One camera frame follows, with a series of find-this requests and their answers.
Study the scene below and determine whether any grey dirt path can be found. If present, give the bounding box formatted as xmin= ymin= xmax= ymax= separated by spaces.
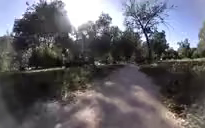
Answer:
xmin=53 ymin=63 xmax=184 ymax=128

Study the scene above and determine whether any grass verge with leaves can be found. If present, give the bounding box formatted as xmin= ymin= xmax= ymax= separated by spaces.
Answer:
xmin=138 ymin=58 xmax=205 ymax=128
xmin=0 ymin=65 xmax=124 ymax=128

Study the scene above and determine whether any bare thin tree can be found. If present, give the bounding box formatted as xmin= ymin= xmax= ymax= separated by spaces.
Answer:
xmin=121 ymin=0 xmax=176 ymax=63

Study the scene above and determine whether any wood of trees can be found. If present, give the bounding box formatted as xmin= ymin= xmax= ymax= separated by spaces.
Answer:
xmin=0 ymin=0 xmax=205 ymax=73

